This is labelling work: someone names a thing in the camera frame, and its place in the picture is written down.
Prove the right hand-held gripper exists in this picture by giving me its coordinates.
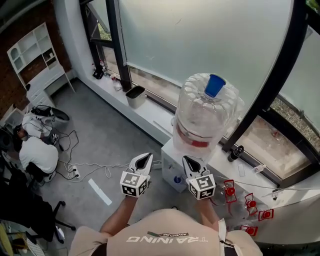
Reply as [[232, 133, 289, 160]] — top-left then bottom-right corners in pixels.
[[182, 155, 217, 201]]

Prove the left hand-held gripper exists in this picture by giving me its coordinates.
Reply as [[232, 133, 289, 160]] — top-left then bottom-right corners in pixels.
[[119, 152, 154, 198]]

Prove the blue cup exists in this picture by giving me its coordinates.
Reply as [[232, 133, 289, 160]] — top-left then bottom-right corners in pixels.
[[204, 73, 227, 99]]

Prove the person's right forearm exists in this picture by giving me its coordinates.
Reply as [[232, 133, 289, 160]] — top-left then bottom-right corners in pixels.
[[195, 198, 221, 231]]

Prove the person's left forearm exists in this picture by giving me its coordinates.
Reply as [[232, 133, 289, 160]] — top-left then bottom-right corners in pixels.
[[99, 195, 138, 236]]

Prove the white water dispenser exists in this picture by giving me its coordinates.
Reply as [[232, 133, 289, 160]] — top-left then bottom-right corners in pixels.
[[160, 138, 219, 194]]

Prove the clear jug with red cap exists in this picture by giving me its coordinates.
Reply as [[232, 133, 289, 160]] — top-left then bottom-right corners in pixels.
[[233, 224, 259, 237], [213, 179, 238, 206], [241, 192, 259, 217], [257, 208, 275, 223]]

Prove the black flask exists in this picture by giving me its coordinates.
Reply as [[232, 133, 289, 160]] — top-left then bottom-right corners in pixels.
[[227, 145, 245, 163]]

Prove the large clear water bottle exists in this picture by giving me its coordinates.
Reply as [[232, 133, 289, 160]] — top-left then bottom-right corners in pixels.
[[171, 72, 245, 159]]

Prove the long white floor strip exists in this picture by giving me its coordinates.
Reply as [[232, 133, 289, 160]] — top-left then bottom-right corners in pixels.
[[87, 177, 113, 207]]

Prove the beige trash bin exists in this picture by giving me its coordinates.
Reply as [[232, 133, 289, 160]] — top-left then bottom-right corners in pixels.
[[124, 85, 147, 110]]

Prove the small clear bottle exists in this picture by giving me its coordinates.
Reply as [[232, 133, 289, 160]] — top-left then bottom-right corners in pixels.
[[252, 164, 267, 175]]

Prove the person's beige shirt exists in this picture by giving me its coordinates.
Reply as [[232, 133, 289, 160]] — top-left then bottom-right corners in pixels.
[[68, 208, 264, 256]]

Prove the black office chair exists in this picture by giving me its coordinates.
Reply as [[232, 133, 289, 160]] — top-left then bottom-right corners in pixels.
[[0, 149, 77, 245]]

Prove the white shelf desk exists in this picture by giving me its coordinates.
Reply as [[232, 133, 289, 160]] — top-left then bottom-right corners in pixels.
[[6, 21, 76, 107]]

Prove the white floor cable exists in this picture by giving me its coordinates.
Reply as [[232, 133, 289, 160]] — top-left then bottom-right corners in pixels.
[[56, 160, 131, 180]]

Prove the thin white cable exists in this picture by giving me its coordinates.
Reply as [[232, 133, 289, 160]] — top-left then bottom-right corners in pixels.
[[214, 174, 320, 192]]

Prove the black floor cable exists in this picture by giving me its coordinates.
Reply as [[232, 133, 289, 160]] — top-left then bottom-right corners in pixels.
[[52, 129, 80, 181]]

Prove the black window frame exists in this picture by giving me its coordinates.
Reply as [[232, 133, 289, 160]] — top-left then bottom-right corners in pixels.
[[79, 0, 320, 189]]

